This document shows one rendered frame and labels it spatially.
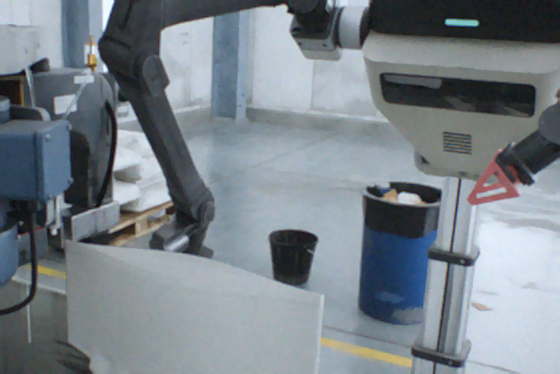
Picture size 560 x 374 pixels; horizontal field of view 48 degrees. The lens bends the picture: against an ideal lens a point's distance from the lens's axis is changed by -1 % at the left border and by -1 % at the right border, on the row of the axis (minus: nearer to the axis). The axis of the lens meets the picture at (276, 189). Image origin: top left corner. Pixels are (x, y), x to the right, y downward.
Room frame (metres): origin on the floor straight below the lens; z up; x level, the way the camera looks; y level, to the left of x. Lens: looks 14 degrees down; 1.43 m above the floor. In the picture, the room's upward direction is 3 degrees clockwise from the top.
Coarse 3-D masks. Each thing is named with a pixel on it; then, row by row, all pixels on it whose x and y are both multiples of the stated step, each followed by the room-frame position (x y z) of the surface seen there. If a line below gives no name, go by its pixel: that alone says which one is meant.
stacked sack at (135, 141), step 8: (120, 136) 4.48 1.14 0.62; (128, 136) 4.48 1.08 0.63; (136, 136) 4.50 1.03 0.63; (144, 136) 4.53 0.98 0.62; (120, 144) 4.35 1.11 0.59; (128, 144) 4.33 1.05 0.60; (136, 144) 4.33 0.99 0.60; (144, 144) 4.39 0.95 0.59; (136, 152) 4.29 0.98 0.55; (144, 152) 4.35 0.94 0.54; (152, 152) 4.45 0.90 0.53
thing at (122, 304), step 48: (96, 288) 1.02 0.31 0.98; (144, 288) 0.95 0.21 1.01; (192, 288) 0.92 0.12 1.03; (240, 288) 0.91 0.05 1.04; (288, 288) 0.91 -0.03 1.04; (96, 336) 1.03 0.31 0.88; (144, 336) 0.95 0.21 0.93; (192, 336) 0.91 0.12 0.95; (240, 336) 0.91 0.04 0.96; (288, 336) 0.90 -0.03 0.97
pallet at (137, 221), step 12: (168, 204) 4.45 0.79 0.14; (120, 216) 4.09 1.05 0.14; (132, 216) 4.11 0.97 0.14; (144, 216) 4.16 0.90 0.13; (168, 216) 4.54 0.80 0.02; (120, 228) 3.90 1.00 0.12; (132, 228) 4.07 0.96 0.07; (144, 228) 4.16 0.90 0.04; (156, 228) 4.31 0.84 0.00; (120, 240) 3.95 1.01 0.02
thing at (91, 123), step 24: (24, 72) 1.09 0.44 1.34; (48, 72) 1.11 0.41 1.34; (72, 72) 1.16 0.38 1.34; (96, 72) 1.22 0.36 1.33; (24, 96) 1.05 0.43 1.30; (48, 96) 1.10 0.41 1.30; (96, 96) 1.22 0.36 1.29; (72, 120) 1.16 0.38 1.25; (96, 120) 1.22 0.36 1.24; (72, 144) 1.21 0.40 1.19; (96, 144) 1.22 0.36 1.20; (72, 168) 1.22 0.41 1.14; (96, 168) 1.22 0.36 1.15; (72, 192) 1.22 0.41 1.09; (96, 192) 1.22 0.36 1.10
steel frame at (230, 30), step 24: (72, 0) 6.85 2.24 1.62; (96, 0) 6.74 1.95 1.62; (72, 24) 6.85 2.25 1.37; (96, 24) 6.73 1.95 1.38; (216, 24) 9.70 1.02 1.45; (240, 24) 9.54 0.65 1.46; (72, 48) 6.85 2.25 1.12; (216, 48) 9.71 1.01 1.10; (240, 48) 9.57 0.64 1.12; (216, 72) 9.73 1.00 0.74; (240, 72) 9.60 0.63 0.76; (216, 96) 9.75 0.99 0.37; (240, 96) 9.62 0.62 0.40; (216, 120) 9.54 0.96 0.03; (240, 120) 9.57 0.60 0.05
